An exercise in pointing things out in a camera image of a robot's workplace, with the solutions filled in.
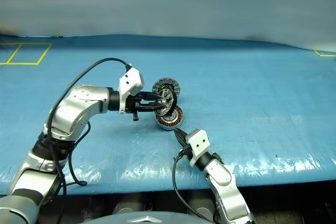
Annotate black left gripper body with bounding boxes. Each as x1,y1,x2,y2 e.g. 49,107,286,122
124,91,145,122

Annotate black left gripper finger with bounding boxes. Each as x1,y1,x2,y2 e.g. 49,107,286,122
141,91,164,102
136,103,166,112

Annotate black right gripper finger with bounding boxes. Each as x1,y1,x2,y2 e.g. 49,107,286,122
176,133,188,148
174,127,188,143

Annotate motor stator with copper windings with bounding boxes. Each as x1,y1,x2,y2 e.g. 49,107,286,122
154,105,186,132

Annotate black spoked motor rotor ring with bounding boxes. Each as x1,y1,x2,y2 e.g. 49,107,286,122
156,87,180,118

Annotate finned motor end cap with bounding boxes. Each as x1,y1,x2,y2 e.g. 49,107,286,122
151,77,182,99

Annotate grey rounded shape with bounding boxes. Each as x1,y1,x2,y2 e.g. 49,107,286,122
187,199,219,222

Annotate grey robot torso with logo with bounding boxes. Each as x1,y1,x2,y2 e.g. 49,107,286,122
89,210,196,224

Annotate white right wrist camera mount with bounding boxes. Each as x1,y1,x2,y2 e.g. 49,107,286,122
185,128,211,167

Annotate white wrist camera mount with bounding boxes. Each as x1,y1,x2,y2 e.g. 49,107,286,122
185,128,211,167
117,68,145,115

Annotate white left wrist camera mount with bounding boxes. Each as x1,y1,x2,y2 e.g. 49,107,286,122
117,68,145,115

